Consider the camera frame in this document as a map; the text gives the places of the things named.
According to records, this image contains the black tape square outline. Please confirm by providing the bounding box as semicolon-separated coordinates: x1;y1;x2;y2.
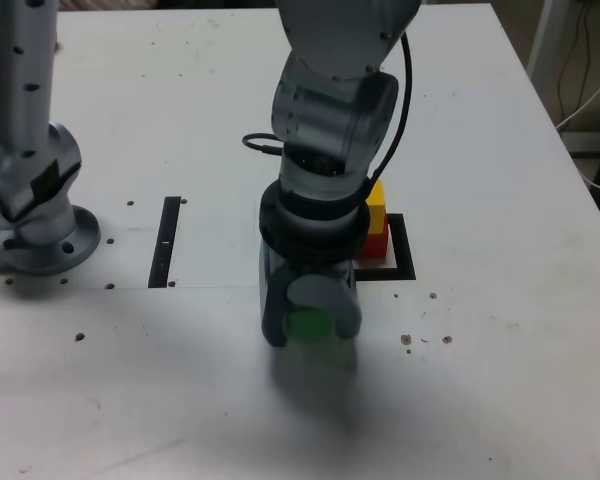
352;213;418;283

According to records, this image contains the thin white cable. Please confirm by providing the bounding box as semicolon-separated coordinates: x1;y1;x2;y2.
553;66;600;132

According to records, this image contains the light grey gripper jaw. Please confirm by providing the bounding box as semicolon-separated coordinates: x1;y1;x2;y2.
285;271;365;342

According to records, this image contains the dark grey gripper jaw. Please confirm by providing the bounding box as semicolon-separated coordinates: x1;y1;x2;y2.
257;238;292;350

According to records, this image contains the yellow cube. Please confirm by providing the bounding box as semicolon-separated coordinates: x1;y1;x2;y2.
364;179;388;236

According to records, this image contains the thin black hanging cable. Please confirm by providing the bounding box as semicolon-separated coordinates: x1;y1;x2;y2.
557;0;597;124

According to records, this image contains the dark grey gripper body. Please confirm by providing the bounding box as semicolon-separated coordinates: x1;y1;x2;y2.
271;251;358;287

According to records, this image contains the green cube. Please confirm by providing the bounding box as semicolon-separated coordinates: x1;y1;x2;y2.
283;306;339;347

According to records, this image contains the red cube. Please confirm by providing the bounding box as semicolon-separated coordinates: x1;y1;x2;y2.
357;224;391;260

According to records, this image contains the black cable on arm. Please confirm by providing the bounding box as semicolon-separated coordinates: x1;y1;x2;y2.
241;32;413;201

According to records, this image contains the white metal frame leg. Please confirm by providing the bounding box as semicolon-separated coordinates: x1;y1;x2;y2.
526;0;566;89

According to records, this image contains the black tape strip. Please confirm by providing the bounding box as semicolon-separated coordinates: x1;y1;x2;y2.
147;196;182;290

